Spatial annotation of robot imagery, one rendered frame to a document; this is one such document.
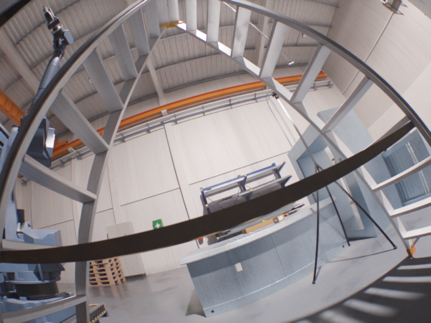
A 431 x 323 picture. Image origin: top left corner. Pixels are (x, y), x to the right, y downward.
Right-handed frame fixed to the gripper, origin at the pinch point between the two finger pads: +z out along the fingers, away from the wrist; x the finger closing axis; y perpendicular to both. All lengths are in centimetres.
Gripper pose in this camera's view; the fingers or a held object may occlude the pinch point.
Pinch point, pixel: (49, 16)
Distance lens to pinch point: 218.3
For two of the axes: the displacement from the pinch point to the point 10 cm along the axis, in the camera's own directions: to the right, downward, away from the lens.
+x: 7.6, -6.0, 2.4
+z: -0.1, -3.8, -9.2
